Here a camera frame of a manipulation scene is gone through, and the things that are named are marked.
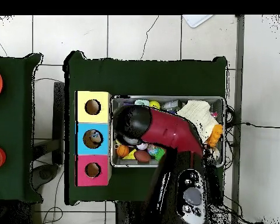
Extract cream ribbed cloth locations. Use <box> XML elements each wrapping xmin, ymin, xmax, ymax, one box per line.
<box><xmin>177</xmin><ymin>99</ymin><xmax>219</xmax><ymax>143</ymax></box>

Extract wooden box with three holes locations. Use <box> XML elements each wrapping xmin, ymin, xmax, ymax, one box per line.
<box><xmin>75</xmin><ymin>90</ymin><xmax>113</xmax><ymax>187</ymax></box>

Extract shallow clear mesh bin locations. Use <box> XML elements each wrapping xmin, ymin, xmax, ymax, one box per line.
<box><xmin>109</xmin><ymin>94</ymin><xmax>226</xmax><ymax>168</ymax></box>

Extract mint ribbed cloth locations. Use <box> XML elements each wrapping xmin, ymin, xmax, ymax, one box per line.
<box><xmin>134</xmin><ymin>99</ymin><xmax>151</xmax><ymax>107</ymax></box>

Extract colourful globe ball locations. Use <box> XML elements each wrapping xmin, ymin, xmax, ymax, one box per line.
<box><xmin>147</xmin><ymin>143</ymin><xmax>160</xmax><ymax>156</ymax></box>

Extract small orange basketball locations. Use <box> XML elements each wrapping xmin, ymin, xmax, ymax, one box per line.
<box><xmin>115</xmin><ymin>144</ymin><xmax>131</xmax><ymax>159</ymax></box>

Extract small brown football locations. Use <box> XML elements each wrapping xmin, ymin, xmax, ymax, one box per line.
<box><xmin>133</xmin><ymin>149</ymin><xmax>152</xmax><ymax>163</ymax></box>

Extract yellow cheese wedge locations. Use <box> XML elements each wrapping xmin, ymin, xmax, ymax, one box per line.
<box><xmin>122</xmin><ymin>149</ymin><xmax>137</xmax><ymax>160</ymax></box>

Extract green spiky ball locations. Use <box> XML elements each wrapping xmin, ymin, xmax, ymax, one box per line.
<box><xmin>154</xmin><ymin>147</ymin><xmax>166</xmax><ymax>162</ymax></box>

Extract orange plastic toy piece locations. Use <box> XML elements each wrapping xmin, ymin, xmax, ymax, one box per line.
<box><xmin>206</xmin><ymin>124</ymin><xmax>223</xmax><ymax>148</ymax></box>

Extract black upright panel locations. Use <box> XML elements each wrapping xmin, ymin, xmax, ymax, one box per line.
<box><xmin>52</xmin><ymin>81</ymin><xmax>65</xmax><ymax>165</ymax></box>

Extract white tray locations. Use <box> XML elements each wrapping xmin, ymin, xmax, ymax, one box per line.
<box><xmin>181</xmin><ymin>15</ymin><xmax>214</xmax><ymax>29</ymax></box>

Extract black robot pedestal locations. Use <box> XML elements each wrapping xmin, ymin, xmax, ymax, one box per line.
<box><xmin>115</xmin><ymin>201</ymin><xmax>150</xmax><ymax>224</ymax></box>

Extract black floor cable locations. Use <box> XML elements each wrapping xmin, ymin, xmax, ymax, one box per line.
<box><xmin>226</xmin><ymin>121</ymin><xmax>280</xmax><ymax>129</ymax></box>

